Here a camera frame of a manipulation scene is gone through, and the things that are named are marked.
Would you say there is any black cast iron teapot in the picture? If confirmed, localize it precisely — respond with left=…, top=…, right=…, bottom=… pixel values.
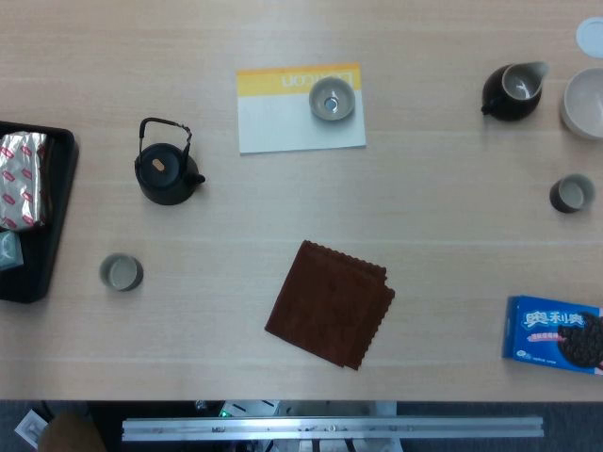
left=134, top=117, right=207, bottom=206

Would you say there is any dark cup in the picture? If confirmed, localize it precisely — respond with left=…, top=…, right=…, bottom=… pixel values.
left=98, top=252, right=144, bottom=293
left=548, top=173, right=596, bottom=214

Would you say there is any brown folded tea cloth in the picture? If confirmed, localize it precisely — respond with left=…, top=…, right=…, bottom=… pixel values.
left=264, top=239, right=397, bottom=371

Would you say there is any yellow and white booklet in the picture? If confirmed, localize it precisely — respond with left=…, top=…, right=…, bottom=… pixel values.
left=236, top=62, right=367, bottom=155

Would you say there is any grey tea strainer bowl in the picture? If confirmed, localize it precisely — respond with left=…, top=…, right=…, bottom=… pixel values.
left=308, top=76, right=356, bottom=121

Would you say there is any dark pouring pitcher beige inside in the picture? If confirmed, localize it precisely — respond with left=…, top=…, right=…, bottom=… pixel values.
left=480, top=61, right=550, bottom=122

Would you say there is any black plastic tray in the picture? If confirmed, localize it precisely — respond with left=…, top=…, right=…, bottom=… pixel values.
left=0, top=121, right=80, bottom=304

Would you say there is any blue Oreo cookie box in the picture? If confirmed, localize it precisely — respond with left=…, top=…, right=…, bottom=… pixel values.
left=500, top=295, right=603, bottom=377

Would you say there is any small teal packet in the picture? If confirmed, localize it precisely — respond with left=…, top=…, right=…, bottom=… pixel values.
left=0, top=230, right=24, bottom=272

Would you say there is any white ceramic bowl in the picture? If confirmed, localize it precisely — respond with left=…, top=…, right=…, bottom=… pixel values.
left=559, top=67, right=603, bottom=141

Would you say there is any orange brown round object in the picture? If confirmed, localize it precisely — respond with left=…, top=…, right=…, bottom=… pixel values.
left=37, top=412, right=107, bottom=452

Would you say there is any white floor socket box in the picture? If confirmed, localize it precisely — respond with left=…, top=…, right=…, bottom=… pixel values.
left=13, top=409, right=50, bottom=448

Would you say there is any white round lid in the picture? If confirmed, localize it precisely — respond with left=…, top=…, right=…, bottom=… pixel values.
left=575, top=16, right=603, bottom=58

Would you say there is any aluminium profile rail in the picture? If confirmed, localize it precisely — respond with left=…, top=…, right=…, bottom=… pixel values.
left=122, top=415, right=546, bottom=443

